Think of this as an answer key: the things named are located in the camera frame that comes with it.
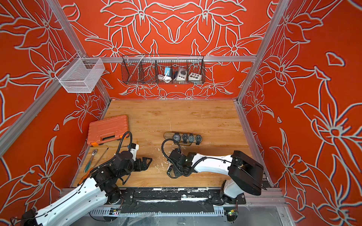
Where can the black slim round watch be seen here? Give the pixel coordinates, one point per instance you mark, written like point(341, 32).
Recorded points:
point(191, 138)

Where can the small circuit board right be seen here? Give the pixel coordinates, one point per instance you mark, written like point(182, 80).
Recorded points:
point(232, 215)

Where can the orange plastic tool case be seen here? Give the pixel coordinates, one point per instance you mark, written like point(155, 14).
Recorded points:
point(107, 130)

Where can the black digital square watch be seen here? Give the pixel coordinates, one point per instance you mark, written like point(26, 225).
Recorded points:
point(177, 137)

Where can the green handled ratchet wrench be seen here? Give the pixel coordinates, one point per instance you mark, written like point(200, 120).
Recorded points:
point(88, 165)

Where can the small circuit board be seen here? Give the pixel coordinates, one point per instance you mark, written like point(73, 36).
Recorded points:
point(115, 211)
point(232, 215)

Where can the white mesh wall basket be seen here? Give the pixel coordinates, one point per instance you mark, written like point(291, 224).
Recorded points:
point(81, 75)

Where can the dark wooden watch stand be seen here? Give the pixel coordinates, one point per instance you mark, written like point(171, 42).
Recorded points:
point(168, 135)

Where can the white grey round device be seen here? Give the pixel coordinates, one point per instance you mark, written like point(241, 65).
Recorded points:
point(181, 75)

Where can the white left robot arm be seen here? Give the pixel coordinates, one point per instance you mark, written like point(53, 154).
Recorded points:
point(98, 188)

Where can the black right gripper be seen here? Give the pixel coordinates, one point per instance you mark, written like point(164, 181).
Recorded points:
point(175, 174)

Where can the black watch placed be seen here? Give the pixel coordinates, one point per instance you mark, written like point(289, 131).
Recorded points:
point(198, 139)

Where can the blue white small box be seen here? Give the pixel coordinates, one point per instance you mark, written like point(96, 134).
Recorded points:
point(167, 72)

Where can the black watch dark red dial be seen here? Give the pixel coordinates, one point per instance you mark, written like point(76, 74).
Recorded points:
point(185, 138)

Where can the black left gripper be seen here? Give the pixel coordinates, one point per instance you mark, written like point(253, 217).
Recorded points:
point(145, 166)

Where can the white box with dots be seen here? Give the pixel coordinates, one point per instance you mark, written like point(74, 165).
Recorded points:
point(194, 77)

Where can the small circuit board left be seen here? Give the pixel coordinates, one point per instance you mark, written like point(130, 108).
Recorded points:
point(115, 211)

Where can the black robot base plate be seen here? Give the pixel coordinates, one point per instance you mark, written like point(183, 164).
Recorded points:
point(171, 201)

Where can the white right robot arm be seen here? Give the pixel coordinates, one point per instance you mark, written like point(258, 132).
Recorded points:
point(245, 173)

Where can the black wire wall basket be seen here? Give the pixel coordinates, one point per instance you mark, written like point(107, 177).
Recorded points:
point(146, 69)

